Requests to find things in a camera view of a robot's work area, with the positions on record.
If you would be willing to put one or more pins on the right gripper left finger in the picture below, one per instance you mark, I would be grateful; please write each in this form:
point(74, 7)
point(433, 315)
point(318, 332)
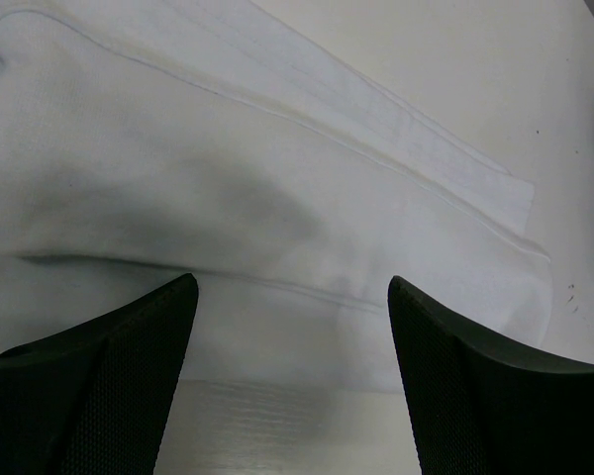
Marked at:
point(95, 399)

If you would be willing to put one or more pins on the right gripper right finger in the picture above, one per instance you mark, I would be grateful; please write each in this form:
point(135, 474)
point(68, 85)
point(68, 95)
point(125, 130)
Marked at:
point(482, 403)

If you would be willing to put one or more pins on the light white skirt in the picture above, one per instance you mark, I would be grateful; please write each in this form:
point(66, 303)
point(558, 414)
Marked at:
point(139, 139)

